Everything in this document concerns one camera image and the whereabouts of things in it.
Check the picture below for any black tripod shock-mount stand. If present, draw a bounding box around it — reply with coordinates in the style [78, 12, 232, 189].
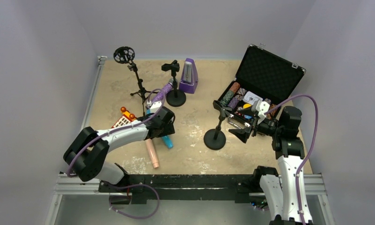
[113, 46, 159, 117]

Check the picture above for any black round-base stand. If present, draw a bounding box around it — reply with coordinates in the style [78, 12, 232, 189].
[161, 60, 186, 107]
[203, 100, 231, 150]

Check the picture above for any black round-base stand front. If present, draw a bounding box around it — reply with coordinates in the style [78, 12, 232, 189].
[203, 100, 231, 150]

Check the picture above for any blue microphone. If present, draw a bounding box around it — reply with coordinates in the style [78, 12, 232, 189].
[145, 108, 174, 150]

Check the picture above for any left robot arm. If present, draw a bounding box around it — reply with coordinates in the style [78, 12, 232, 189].
[63, 107, 175, 185]

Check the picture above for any red yellow toy truck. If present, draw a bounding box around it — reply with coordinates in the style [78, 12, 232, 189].
[111, 106, 136, 128]

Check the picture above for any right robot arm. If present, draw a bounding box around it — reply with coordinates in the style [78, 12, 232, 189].
[230, 106, 314, 225]

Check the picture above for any purple glitter microphone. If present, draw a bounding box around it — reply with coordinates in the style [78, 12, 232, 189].
[146, 82, 173, 109]

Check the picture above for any pink microphone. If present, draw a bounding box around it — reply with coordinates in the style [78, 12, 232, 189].
[145, 139, 160, 169]

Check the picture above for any black poker chip case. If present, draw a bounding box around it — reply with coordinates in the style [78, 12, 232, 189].
[215, 44, 306, 136]

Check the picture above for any black aluminium base frame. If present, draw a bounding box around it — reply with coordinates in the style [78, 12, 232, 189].
[97, 166, 284, 206]

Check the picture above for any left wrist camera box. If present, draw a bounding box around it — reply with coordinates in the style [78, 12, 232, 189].
[147, 101, 162, 113]

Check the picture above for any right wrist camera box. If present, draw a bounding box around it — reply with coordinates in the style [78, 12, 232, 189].
[251, 99, 270, 125]

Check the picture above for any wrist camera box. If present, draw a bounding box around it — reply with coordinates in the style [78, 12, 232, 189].
[147, 101, 162, 113]
[251, 99, 270, 125]

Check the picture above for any purple metronome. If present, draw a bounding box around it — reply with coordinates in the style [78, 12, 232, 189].
[179, 58, 199, 94]

